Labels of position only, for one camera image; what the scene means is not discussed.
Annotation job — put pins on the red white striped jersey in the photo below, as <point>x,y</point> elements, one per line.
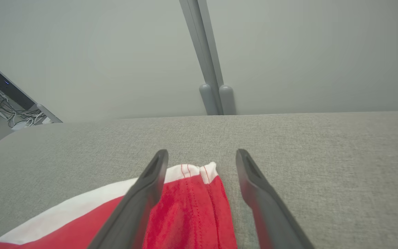
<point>185,221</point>

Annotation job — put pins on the grey partition joint post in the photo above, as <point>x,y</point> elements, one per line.
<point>206,52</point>

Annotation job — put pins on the black computer tower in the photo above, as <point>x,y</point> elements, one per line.
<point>5,86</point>

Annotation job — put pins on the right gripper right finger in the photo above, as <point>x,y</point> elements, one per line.
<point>275,224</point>

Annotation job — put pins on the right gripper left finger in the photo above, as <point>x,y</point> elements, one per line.
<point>133,214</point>

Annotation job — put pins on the grey partition edge frame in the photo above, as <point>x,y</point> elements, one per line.
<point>48,116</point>

